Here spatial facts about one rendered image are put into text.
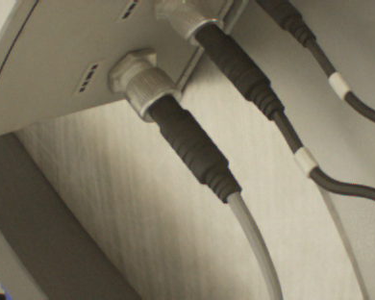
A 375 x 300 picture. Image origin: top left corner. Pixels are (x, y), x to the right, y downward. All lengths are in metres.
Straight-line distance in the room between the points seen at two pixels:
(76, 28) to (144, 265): 0.14
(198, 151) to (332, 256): 0.06
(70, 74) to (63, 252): 0.11
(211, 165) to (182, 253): 0.08
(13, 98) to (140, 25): 0.05
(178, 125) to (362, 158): 0.07
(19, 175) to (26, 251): 0.05
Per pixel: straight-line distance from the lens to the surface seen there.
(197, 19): 0.85
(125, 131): 0.94
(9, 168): 0.98
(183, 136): 0.86
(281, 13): 0.81
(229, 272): 0.91
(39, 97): 0.86
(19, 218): 0.96
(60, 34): 0.83
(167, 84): 0.87
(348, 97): 0.80
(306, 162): 0.82
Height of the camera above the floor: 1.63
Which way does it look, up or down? 9 degrees down
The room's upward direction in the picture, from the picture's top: 5 degrees counter-clockwise
